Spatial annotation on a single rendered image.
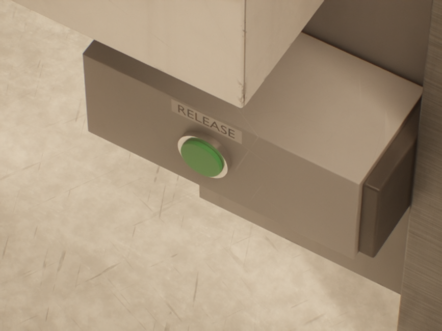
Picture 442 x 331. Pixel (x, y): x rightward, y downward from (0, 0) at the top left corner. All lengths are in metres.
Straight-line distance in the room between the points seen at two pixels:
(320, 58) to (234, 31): 0.26
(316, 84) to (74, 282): 1.37
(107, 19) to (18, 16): 1.78
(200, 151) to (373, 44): 0.13
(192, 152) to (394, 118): 0.13
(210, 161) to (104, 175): 1.43
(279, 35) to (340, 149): 0.18
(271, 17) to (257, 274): 1.57
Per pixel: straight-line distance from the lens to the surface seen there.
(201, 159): 1.51
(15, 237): 2.88
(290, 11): 1.31
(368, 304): 2.83
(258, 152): 1.49
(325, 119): 1.48
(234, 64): 1.28
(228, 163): 1.51
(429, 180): 1.50
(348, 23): 1.50
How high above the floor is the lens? 2.36
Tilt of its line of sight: 53 degrees down
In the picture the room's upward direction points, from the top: straight up
